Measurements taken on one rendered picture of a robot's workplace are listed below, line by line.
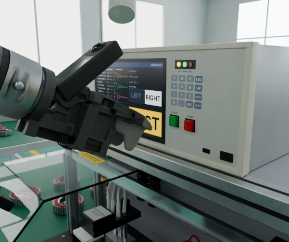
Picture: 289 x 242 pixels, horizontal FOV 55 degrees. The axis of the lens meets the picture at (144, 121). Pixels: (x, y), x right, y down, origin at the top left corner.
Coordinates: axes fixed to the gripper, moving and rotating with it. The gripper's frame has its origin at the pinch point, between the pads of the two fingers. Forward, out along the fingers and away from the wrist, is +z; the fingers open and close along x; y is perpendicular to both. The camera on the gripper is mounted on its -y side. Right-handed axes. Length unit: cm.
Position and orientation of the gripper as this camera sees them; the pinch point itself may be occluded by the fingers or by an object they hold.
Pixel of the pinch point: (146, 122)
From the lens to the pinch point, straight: 48.2
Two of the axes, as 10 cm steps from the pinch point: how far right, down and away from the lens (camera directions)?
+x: 6.6, 1.5, -7.4
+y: -3.2, 9.4, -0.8
